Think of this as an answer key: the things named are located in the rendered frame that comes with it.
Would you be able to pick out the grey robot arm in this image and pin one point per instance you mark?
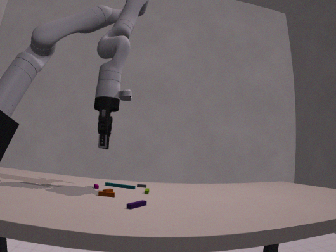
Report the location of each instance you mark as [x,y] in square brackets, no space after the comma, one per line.
[24,68]

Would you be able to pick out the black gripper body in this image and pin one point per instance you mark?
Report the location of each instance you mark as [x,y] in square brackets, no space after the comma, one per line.
[107,103]

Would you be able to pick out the purple rod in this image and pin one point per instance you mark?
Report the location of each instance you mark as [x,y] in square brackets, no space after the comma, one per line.
[136,204]

